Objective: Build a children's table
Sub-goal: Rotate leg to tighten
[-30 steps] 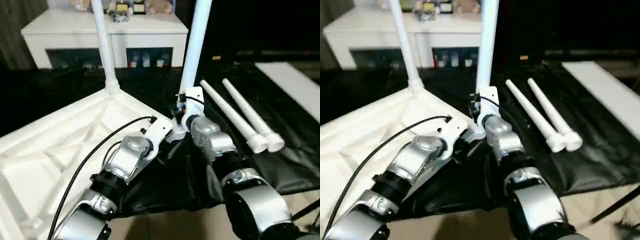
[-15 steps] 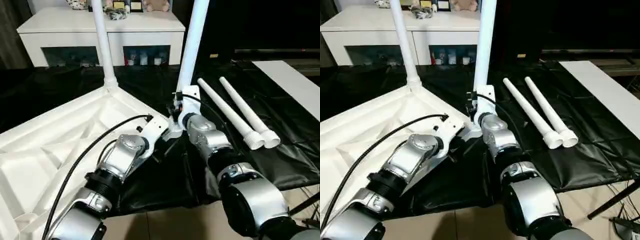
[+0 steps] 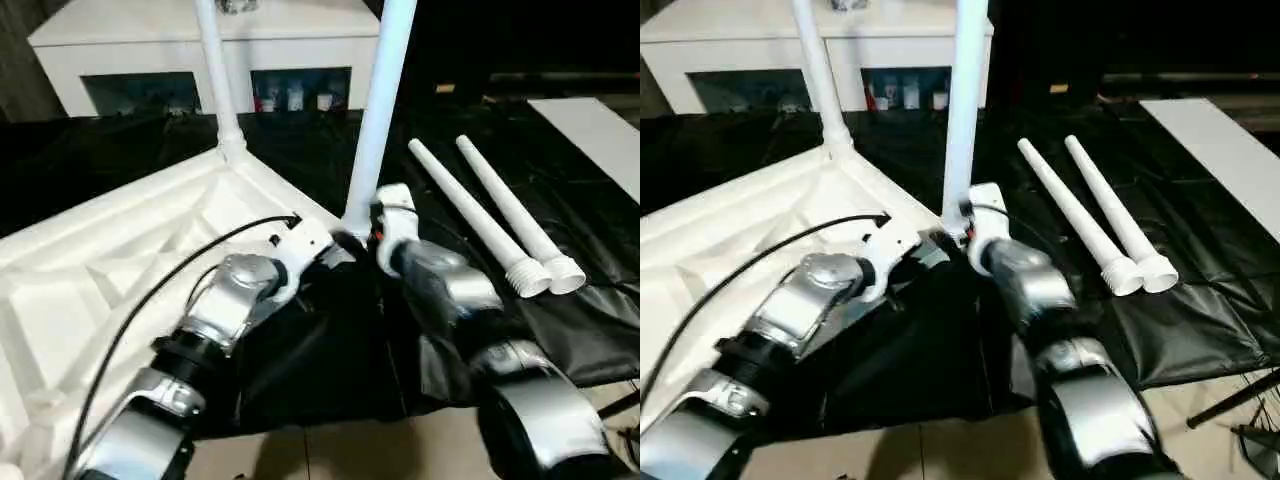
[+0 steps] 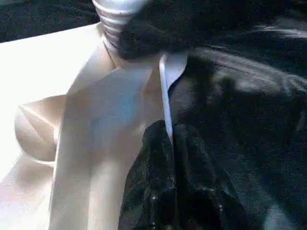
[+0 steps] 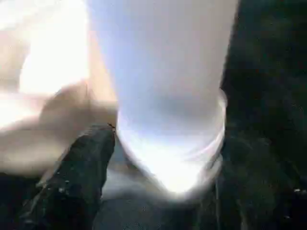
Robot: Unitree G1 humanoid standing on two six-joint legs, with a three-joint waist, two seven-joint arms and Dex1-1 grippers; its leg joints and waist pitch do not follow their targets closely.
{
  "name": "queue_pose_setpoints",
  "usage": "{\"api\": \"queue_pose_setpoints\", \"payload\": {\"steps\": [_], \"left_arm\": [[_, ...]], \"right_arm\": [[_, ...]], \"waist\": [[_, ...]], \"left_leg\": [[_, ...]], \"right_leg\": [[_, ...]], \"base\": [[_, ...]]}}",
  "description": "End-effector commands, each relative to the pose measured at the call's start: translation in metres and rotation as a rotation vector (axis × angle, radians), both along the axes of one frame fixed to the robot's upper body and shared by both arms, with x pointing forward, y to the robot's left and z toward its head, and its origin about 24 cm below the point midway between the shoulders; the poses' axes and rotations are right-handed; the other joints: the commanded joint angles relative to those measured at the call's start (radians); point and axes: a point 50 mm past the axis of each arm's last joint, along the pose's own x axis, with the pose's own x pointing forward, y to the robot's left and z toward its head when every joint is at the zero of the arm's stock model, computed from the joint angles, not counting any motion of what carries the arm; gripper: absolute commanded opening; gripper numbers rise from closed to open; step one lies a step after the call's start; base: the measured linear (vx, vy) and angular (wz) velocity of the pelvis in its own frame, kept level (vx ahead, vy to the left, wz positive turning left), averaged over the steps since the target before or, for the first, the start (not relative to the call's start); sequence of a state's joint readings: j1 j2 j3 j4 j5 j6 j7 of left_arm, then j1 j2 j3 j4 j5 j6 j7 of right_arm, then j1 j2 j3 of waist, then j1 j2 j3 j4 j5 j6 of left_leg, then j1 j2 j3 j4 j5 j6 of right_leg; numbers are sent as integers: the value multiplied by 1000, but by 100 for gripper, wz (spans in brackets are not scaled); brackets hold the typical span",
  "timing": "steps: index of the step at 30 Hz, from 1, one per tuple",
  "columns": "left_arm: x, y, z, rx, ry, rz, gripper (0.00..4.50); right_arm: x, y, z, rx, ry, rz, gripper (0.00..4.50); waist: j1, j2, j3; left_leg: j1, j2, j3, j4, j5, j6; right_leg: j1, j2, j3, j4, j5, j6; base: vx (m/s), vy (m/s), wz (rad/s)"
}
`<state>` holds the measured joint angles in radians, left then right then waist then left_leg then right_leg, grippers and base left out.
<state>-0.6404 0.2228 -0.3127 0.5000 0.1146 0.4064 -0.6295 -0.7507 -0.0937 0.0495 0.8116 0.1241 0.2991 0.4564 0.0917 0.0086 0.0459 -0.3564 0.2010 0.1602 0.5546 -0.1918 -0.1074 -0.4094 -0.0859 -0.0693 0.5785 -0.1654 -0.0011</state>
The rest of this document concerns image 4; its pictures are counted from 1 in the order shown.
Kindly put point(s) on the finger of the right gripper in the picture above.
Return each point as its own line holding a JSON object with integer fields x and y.
{"x": 158, "y": 28}

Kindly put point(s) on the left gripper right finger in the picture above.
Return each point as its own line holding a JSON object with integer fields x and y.
{"x": 206, "y": 191}

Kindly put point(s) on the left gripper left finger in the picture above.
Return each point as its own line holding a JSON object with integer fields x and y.
{"x": 148, "y": 187}

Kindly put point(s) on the white plastic table leg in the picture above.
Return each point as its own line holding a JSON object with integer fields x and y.
{"x": 112, "y": 21}

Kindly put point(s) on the white plastic table top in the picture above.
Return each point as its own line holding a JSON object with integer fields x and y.
{"x": 53, "y": 105}

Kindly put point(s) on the black work mat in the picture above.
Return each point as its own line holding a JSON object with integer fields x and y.
{"x": 240, "y": 96}

